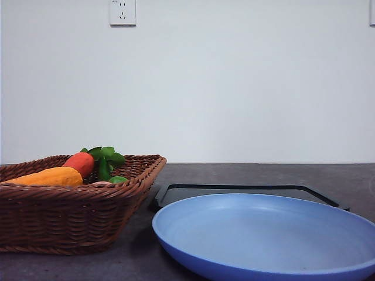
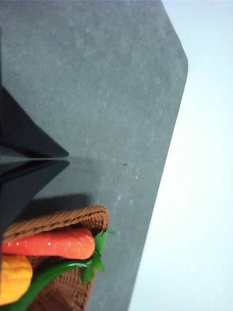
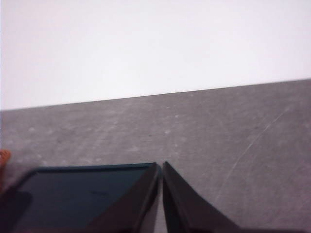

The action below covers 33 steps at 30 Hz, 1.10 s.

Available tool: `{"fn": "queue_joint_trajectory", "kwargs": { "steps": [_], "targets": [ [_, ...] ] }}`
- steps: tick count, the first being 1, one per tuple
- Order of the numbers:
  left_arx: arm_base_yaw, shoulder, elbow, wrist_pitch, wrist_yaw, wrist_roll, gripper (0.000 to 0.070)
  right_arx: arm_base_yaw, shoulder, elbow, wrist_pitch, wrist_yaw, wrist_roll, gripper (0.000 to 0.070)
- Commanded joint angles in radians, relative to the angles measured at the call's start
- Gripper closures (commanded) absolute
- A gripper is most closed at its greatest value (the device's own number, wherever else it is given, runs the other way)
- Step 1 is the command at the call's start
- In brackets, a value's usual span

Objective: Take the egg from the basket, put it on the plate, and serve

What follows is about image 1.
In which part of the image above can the blue plate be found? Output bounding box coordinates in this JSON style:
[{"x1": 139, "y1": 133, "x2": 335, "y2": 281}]
[{"x1": 152, "y1": 193, "x2": 375, "y2": 281}]

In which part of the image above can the brown egg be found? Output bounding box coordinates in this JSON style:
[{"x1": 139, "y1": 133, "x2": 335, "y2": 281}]
[{"x1": 90, "y1": 181, "x2": 112, "y2": 185}]

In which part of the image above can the brown wicker basket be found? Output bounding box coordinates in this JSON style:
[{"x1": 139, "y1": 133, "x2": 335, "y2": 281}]
[{"x1": 0, "y1": 154, "x2": 167, "y2": 255}]

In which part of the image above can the black tray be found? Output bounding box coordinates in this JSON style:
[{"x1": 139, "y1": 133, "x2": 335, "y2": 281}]
[{"x1": 152, "y1": 184, "x2": 350, "y2": 219}]

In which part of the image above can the small green toy lime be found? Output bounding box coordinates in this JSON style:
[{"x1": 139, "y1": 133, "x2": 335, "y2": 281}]
[{"x1": 108, "y1": 176, "x2": 127, "y2": 183}]

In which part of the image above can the green leafy toy vegetable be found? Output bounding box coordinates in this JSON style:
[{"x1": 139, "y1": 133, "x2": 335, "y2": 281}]
[{"x1": 81, "y1": 146, "x2": 125, "y2": 180}]

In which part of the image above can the red-orange toy carrot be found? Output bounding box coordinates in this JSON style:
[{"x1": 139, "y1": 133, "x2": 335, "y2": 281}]
[{"x1": 62, "y1": 148, "x2": 94, "y2": 178}]

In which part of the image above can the yellow-orange toy vegetable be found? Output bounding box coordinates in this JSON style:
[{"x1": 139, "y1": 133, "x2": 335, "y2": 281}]
[{"x1": 3, "y1": 166, "x2": 84, "y2": 186}]

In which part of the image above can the white wall power socket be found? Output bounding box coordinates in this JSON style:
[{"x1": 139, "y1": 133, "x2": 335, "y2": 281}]
[{"x1": 110, "y1": 0, "x2": 137, "y2": 28}]

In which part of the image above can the white wall plate right edge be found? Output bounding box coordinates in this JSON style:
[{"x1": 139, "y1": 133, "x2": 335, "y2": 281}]
[{"x1": 370, "y1": 0, "x2": 375, "y2": 28}]

